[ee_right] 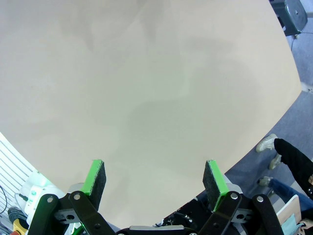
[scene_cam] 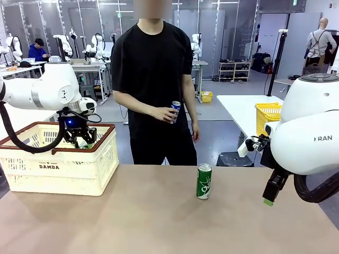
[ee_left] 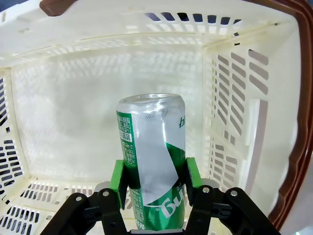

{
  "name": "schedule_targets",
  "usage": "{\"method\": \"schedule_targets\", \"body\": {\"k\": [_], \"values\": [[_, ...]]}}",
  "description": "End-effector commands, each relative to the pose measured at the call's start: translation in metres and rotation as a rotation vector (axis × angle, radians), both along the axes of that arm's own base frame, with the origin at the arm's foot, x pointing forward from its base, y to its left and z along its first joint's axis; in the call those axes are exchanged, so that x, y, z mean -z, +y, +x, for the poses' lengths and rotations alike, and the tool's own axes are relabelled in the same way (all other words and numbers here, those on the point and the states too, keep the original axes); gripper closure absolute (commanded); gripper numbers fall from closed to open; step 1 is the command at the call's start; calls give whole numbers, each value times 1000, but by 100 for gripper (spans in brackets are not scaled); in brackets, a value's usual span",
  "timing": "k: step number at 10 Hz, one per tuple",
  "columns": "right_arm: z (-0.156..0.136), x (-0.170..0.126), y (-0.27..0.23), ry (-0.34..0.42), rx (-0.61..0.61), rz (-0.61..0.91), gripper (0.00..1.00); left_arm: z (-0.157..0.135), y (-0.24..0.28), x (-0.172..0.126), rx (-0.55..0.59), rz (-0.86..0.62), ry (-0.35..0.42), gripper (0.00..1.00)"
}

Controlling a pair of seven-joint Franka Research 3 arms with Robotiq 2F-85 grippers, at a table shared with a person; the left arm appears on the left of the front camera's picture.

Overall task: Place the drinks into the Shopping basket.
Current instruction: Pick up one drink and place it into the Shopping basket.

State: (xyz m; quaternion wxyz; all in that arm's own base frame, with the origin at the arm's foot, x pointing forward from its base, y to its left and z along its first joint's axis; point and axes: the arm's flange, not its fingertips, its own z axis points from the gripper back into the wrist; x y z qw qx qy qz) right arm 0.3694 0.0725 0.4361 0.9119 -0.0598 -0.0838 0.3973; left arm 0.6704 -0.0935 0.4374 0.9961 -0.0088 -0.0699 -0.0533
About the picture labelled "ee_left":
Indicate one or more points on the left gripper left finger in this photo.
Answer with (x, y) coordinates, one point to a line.
(115, 176)

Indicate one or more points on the silver and green soda can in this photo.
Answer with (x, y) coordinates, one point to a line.
(151, 147)

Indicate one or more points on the cream shopping basket brown rim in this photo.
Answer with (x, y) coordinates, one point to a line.
(73, 98)

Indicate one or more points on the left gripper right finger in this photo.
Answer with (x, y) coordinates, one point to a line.
(194, 176)

